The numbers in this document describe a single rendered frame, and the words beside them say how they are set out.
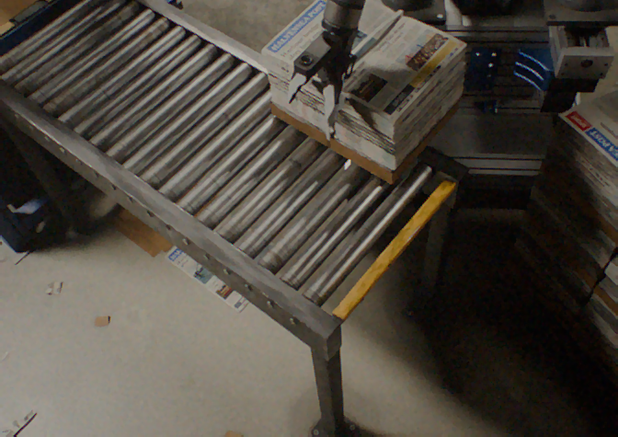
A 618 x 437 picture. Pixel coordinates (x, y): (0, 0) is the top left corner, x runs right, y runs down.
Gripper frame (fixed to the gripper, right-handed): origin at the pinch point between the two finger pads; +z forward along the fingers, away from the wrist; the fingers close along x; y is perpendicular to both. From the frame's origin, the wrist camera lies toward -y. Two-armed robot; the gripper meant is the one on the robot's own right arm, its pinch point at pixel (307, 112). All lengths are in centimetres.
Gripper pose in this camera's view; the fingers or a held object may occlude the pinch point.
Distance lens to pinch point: 143.7
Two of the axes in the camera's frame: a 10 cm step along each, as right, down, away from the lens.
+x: -7.7, -5.0, 3.9
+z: -2.6, 8.2, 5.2
